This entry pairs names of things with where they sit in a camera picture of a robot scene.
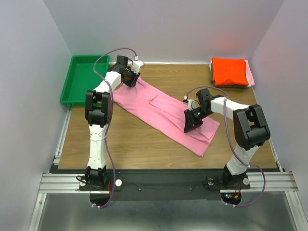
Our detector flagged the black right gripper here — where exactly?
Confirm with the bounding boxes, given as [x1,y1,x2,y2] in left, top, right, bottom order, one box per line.
[183,106,212,132]

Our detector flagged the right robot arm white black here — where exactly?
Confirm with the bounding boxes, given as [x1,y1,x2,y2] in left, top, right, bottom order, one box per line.
[183,86,270,188]

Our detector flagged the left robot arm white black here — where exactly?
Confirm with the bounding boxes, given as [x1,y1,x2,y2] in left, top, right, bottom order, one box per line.
[83,55,144,190]

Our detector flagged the green plastic tray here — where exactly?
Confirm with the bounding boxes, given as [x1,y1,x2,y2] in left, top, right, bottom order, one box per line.
[60,55,102,106]

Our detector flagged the folded orange t shirt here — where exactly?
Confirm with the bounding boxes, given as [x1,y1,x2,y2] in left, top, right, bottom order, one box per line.
[212,57,248,86]

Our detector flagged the folded light pink t shirt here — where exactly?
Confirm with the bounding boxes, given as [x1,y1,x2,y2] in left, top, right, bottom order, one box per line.
[245,60,255,87]

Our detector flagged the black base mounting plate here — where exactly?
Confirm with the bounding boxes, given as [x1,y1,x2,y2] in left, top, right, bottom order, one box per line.
[39,169,250,204]

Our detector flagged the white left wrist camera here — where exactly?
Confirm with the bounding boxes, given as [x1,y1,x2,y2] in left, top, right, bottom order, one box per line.
[130,55,145,74]

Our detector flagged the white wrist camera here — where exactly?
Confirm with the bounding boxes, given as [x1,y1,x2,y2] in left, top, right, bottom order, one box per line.
[183,95,199,111]
[130,55,145,74]

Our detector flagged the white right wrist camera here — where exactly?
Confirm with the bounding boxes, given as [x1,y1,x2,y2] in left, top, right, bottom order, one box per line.
[183,95,199,111]

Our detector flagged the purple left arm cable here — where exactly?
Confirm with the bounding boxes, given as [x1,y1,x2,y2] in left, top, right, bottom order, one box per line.
[92,48,140,209]

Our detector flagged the aluminium frame rail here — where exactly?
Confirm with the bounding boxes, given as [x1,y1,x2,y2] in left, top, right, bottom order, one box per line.
[38,172,298,194]

